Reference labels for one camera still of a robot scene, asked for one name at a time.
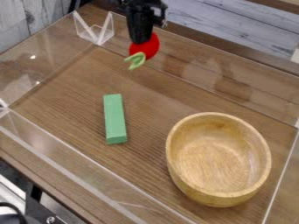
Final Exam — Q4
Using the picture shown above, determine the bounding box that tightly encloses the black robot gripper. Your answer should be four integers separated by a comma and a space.
120, 0, 168, 44

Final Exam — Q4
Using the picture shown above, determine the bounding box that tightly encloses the red plush strawberry toy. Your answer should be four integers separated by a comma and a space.
124, 32, 160, 70

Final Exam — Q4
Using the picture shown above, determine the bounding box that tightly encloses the green rectangular block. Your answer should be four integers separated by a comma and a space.
102, 94, 126, 144

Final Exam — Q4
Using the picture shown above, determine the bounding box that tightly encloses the wooden bowl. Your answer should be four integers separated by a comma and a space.
165, 112, 272, 207

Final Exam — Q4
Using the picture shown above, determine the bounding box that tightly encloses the clear acrylic corner bracket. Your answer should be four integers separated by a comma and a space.
72, 11, 114, 46

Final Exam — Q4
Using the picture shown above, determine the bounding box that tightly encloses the clear acrylic tray wall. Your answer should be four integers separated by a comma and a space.
0, 5, 299, 224

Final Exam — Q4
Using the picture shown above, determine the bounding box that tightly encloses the black table leg bracket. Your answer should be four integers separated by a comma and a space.
24, 185, 66, 224

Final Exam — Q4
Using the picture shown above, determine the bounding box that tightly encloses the black cable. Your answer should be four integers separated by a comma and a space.
0, 201, 28, 224

